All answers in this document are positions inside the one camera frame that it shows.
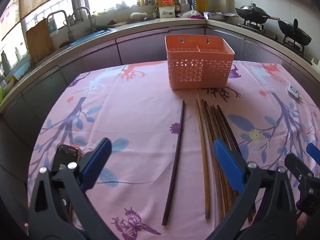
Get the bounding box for shallow metal plate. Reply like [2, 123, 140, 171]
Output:
[207, 11, 238, 22]

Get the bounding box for phone with pink case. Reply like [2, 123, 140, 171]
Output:
[51, 143, 82, 174]

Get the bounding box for black wok with lid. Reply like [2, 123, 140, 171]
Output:
[277, 19, 312, 47]

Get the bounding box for white bag with red label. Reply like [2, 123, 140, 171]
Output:
[157, 0, 175, 18]

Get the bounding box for bundle of brown chopsticks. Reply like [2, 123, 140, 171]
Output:
[200, 100, 257, 223]

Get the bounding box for grey kitchen counter cabinets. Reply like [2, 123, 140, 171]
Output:
[0, 17, 320, 160]

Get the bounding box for yellow cooking oil bottle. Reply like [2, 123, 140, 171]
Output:
[194, 0, 209, 13]

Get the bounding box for orange plastic utensil basket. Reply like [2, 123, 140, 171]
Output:
[164, 34, 235, 90]

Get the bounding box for wooden cutting board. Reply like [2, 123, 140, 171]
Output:
[25, 19, 55, 63]

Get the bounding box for dark purple chopstick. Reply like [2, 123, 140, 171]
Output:
[162, 100, 185, 227]

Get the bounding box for steel kitchen faucet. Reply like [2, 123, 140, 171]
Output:
[47, 10, 75, 42]
[74, 7, 97, 29]

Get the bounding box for black gas stove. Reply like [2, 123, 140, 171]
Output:
[237, 21, 313, 64]

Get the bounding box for steel kitchen sink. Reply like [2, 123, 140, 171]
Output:
[70, 27, 118, 45]

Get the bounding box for light brown bamboo chopstick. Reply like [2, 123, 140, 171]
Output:
[196, 99, 211, 219]

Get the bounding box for small white remote device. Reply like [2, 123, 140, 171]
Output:
[287, 83, 300, 98]

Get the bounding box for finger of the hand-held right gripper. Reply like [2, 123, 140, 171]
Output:
[306, 143, 320, 166]
[284, 153, 315, 181]

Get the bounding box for white blue detergent bottle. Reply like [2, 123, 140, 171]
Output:
[47, 15, 59, 34]

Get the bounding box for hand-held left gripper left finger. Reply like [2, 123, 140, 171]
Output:
[27, 137, 118, 240]

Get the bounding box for pink printed tablecloth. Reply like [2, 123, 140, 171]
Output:
[27, 61, 320, 240]

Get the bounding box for wok with steel lid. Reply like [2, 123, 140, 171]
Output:
[235, 3, 280, 23]

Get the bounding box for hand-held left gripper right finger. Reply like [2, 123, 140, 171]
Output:
[207, 138, 297, 240]

